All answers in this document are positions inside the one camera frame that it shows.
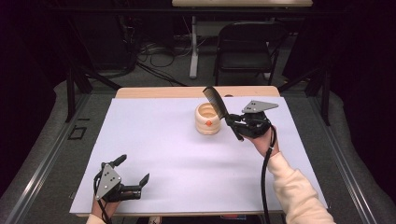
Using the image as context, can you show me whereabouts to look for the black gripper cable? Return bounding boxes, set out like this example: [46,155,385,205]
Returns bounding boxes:
[92,169,114,224]
[261,124,278,224]

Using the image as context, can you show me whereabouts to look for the black folding chair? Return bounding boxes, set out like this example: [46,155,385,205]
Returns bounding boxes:
[212,21,290,87]

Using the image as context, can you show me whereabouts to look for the grey metal floor rail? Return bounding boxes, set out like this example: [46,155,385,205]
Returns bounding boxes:
[307,95,378,224]
[3,92,92,224]

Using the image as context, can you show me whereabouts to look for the person's right hand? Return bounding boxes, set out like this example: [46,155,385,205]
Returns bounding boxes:
[246,125,281,159]

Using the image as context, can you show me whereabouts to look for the cream ribbed cup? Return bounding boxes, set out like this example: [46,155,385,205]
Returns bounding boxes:
[194,102,223,136]

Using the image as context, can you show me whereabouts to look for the black comb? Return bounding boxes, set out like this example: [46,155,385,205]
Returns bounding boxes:
[202,85,245,143]

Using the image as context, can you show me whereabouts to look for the black metal frame stand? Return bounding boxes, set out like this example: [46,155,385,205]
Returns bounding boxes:
[64,65,123,123]
[277,65,332,127]

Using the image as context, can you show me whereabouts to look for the white-legged light table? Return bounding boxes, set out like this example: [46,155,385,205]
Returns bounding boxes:
[171,0,314,80]

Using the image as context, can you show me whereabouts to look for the white table mat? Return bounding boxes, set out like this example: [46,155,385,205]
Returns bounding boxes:
[69,95,329,216]

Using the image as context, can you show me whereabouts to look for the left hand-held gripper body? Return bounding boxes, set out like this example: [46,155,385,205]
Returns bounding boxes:
[92,163,143,203]

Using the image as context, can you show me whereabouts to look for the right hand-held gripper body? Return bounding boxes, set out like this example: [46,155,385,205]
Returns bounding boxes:
[240,99,280,140]

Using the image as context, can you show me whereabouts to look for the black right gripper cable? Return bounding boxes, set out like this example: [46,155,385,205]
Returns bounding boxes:
[261,124,278,224]

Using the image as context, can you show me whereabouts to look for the wooden table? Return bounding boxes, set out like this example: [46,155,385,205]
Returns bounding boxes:
[75,86,322,218]

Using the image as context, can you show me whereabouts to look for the person's left hand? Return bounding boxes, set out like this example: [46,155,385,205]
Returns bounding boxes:
[91,199,121,218]

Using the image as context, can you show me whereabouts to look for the bundle of floor cables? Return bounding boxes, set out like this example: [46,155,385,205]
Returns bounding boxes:
[135,38,194,88]

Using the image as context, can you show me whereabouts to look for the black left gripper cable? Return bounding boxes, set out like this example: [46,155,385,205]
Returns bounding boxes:
[92,169,114,224]

